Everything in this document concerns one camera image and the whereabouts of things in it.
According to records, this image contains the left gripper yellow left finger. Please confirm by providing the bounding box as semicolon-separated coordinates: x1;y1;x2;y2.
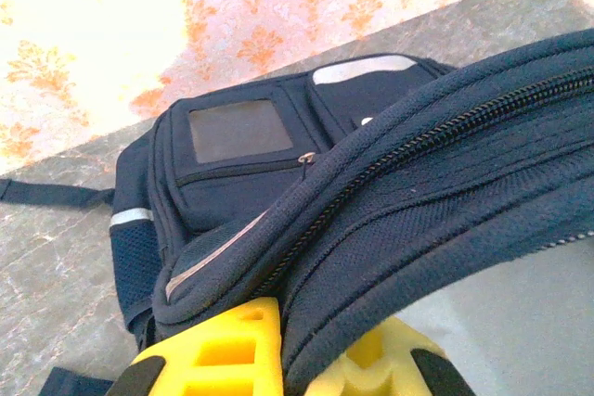
106;297;285;396

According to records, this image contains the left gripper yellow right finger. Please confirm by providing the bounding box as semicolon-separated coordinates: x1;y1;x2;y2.
308;316;474;396

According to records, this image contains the navy blue backpack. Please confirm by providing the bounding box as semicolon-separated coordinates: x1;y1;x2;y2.
0;27;594;396

